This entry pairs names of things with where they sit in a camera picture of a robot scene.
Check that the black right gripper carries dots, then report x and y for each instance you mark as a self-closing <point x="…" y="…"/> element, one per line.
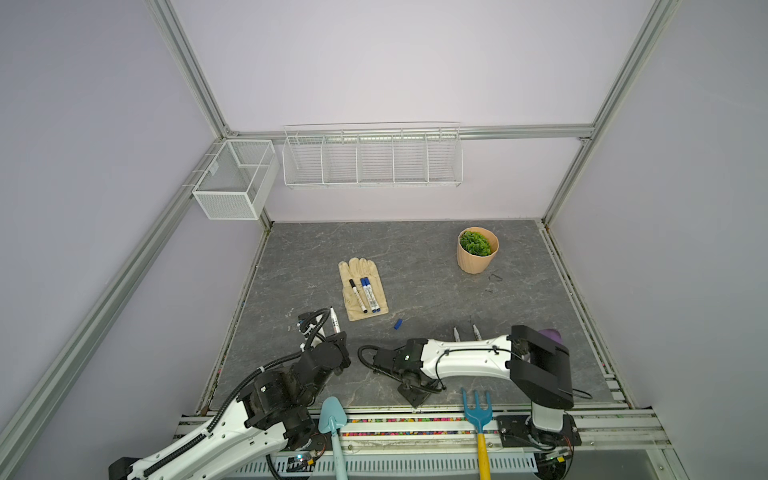
<point x="411" y="398"/>

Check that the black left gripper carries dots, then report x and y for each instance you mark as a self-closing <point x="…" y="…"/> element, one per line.
<point x="336" y="339"/>

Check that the cream work glove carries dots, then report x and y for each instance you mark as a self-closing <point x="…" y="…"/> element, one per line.
<point x="362" y="289"/>

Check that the teal fork yellow handle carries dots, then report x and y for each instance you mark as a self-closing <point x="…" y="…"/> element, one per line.
<point x="479" y="416"/>

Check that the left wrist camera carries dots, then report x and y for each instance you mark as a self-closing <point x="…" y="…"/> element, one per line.
<point x="311" y="326"/>

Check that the purple pink small shovel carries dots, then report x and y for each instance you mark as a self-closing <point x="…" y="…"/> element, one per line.
<point x="552" y="334"/>

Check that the teal garden trowel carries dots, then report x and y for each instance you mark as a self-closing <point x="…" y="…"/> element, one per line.
<point x="332" y="419"/>

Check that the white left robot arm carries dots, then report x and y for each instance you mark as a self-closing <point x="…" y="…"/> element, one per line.
<point x="266" y="413"/>

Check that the terracotta pot with green plant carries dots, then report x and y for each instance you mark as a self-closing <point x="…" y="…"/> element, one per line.
<point x="476" y="248"/>

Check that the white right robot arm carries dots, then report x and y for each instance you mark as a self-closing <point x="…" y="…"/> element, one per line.
<point x="536" y="362"/>

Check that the small white mesh basket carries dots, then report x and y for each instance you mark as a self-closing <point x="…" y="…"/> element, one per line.
<point x="236" y="183"/>

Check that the aluminium front rail base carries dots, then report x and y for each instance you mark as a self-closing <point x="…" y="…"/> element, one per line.
<point x="596" y="444"/>

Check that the long white wire basket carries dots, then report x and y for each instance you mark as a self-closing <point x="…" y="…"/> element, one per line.
<point x="373" y="154"/>

